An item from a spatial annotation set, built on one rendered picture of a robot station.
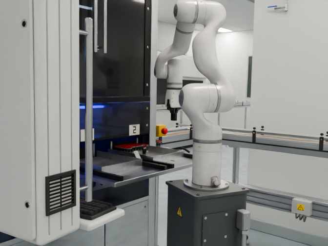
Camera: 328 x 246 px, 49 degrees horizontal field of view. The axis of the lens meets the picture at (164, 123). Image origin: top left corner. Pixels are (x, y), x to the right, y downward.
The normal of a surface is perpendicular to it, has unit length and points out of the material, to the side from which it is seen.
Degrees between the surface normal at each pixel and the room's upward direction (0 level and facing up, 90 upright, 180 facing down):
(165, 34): 90
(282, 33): 90
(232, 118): 90
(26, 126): 90
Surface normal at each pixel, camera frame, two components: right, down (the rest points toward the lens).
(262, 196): -0.64, 0.06
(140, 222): 0.77, 0.07
